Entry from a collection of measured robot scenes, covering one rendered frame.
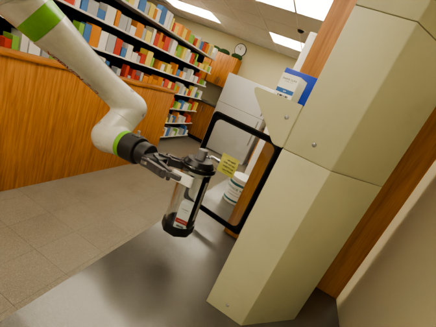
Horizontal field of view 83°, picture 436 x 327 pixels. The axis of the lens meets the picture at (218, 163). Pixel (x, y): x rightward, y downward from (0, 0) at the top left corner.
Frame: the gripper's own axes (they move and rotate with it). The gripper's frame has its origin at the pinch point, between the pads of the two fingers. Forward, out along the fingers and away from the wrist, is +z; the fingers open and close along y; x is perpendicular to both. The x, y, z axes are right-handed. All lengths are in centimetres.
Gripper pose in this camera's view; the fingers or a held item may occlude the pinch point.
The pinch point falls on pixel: (193, 176)
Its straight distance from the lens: 73.5
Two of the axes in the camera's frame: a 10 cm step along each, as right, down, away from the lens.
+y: 3.9, -1.4, 9.1
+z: 8.7, 3.8, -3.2
